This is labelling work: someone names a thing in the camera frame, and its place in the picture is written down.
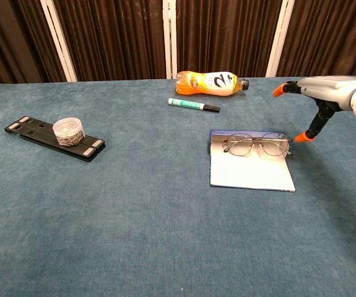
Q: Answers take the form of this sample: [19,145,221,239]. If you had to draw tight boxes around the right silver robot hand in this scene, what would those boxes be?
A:
[272,75,356,144]

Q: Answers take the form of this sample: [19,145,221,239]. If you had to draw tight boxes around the thin metal-framed eyeglasses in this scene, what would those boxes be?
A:
[222,132,293,157]

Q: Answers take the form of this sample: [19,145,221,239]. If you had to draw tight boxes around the small blue white box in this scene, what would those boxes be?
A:
[209,129,297,192]

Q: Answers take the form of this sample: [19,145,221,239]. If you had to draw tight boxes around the dark brown curtain panel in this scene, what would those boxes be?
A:
[0,0,67,90]
[176,0,283,79]
[276,0,356,78]
[53,0,168,82]

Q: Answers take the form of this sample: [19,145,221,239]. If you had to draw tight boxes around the orange soda bottle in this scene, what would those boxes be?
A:
[175,71,250,97]

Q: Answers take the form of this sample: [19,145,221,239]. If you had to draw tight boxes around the green whiteboard marker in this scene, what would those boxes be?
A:
[167,97,221,113]

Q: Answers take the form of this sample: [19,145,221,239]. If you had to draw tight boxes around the blue felt table cover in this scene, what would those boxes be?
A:
[0,75,356,297]

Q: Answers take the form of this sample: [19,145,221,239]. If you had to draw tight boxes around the clear jar of clips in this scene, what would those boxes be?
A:
[52,116,86,147]

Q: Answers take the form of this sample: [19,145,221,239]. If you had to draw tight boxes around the black folding stand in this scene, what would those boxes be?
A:
[4,115,106,163]

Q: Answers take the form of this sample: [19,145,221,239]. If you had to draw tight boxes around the white partition frame post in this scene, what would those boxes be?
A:
[265,0,295,78]
[162,0,178,80]
[40,0,78,83]

